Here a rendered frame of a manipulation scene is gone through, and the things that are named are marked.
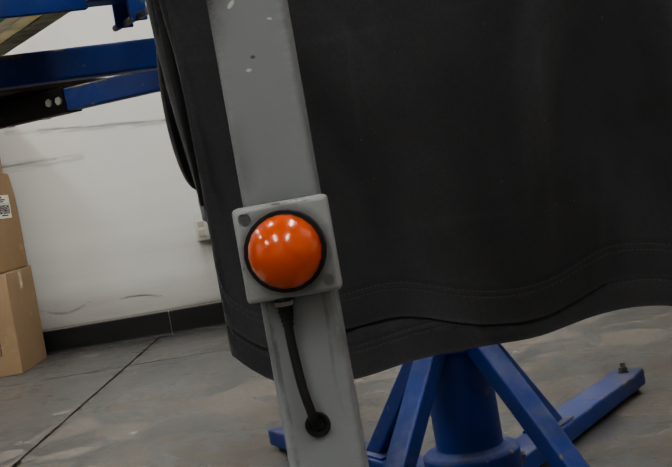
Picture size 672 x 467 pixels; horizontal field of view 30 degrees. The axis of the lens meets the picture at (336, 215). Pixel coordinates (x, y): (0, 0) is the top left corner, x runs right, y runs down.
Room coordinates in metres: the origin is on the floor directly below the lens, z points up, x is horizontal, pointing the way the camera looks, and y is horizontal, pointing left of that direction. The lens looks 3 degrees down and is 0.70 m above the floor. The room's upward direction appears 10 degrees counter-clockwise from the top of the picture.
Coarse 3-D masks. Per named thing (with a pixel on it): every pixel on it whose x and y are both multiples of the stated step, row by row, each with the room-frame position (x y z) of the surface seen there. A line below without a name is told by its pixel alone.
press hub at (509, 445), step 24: (456, 360) 2.22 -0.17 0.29; (456, 384) 2.23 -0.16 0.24; (480, 384) 2.23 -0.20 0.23; (432, 408) 2.26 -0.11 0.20; (456, 408) 2.23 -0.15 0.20; (480, 408) 2.23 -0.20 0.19; (456, 432) 2.23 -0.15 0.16; (480, 432) 2.23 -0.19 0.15; (432, 456) 2.27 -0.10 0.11; (456, 456) 2.23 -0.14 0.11; (480, 456) 2.22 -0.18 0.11; (504, 456) 2.21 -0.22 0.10
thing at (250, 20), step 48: (240, 0) 0.65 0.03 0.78; (240, 48) 0.65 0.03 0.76; (288, 48) 0.65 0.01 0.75; (240, 96) 0.65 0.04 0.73; (288, 96) 0.65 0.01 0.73; (240, 144) 0.65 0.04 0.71; (288, 144) 0.65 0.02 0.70; (288, 192) 0.65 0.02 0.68; (240, 240) 0.64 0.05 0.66; (336, 288) 0.64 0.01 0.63; (336, 336) 0.65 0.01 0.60; (288, 384) 0.65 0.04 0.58; (336, 384) 0.65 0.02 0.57; (288, 432) 0.65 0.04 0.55; (336, 432) 0.65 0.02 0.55
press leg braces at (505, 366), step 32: (480, 352) 2.17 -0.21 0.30; (416, 384) 2.15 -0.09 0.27; (512, 384) 2.12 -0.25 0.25; (384, 416) 2.52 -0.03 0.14; (416, 416) 2.10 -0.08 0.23; (544, 416) 2.08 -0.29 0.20; (384, 448) 2.56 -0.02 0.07; (416, 448) 2.09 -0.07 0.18; (544, 448) 2.05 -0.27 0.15; (576, 448) 2.03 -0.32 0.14
